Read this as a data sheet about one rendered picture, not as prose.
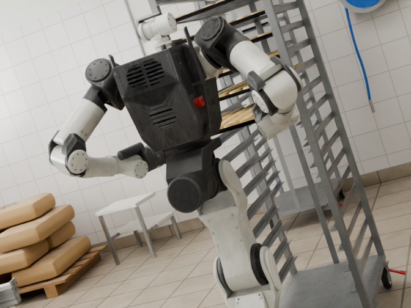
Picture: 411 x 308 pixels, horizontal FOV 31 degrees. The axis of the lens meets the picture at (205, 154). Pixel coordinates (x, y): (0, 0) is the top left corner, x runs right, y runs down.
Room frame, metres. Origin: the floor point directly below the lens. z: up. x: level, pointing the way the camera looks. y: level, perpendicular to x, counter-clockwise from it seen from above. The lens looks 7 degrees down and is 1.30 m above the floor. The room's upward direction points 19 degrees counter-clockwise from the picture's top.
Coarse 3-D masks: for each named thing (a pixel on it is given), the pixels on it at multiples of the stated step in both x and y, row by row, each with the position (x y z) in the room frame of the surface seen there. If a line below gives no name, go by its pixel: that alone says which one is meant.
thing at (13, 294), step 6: (12, 282) 1.99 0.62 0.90; (0, 288) 1.99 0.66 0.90; (6, 288) 1.98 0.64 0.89; (12, 288) 1.99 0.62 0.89; (0, 294) 1.99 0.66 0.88; (6, 294) 1.99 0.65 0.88; (12, 294) 1.98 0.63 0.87; (18, 294) 2.00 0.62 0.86; (0, 300) 1.99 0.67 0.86; (6, 300) 1.99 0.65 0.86; (12, 300) 1.98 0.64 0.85; (18, 300) 1.99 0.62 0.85; (0, 306) 1.99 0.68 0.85; (6, 306) 1.99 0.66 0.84
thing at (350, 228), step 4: (360, 204) 3.41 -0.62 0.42; (356, 208) 3.31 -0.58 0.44; (360, 208) 3.38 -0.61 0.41; (356, 212) 3.27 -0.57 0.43; (352, 216) 3.30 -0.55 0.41; (356, 216) 3.25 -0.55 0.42; (352, 220) 3.16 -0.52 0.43; (356, 220) 3.23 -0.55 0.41; (352, 224) 3.13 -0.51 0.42; (348, 228) 3.04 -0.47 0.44; (352, 228) 3.11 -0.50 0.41; (348, 232) 3.02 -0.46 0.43; (340, 244) 2.94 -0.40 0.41; (340, 248) 2.89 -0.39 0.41
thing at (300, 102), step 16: (272, 16) 2.85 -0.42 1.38; (288, 64) 2.85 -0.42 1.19; (304, 112) 2.85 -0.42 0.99; (304, 128) 2.86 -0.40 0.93; (320, 160) 2.85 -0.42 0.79; (320, 176) 2.86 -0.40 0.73; (336, 208) 2.85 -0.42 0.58; (336, 224) 2.86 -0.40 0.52; (352, 256) 2.85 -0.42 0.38; (352, 272) 2.86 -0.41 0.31; (368, 304) 2.85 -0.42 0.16
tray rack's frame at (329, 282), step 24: (264, 48) 3.53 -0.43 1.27; (312, 48) 3.42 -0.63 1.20; (336, 120) 3.42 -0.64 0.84; (312, 192) 3.53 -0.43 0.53; (360, 192) 3.42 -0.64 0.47; (336, 264) 3.51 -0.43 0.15; (384, 264) 3.36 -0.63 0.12; (288, 288) 3.40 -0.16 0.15; (312, 288) 3.29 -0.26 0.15; (336, 288) 3.18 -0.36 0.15
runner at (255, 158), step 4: (256, 152) 3.59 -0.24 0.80; (252, 156) 3.51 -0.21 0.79; (256, 156) 3.57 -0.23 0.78; (260, 156) 3.59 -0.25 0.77; (248, 160) 3.45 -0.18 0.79; (252, 160) 3.49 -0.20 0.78; (256, 160) 3.52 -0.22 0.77; (244, 164) 3.37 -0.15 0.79; (248, 164) 3.43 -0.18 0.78; (252, 164) 3.44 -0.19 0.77; (240, 168) 3.31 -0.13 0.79; (244, 168) 3.36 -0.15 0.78; (248, 168) 3.37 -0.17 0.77; (236, 172) 3.25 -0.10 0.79; (240, 172) 3.30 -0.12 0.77; (244, 172) 3.29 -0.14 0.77; (240, 176) 3.23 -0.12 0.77
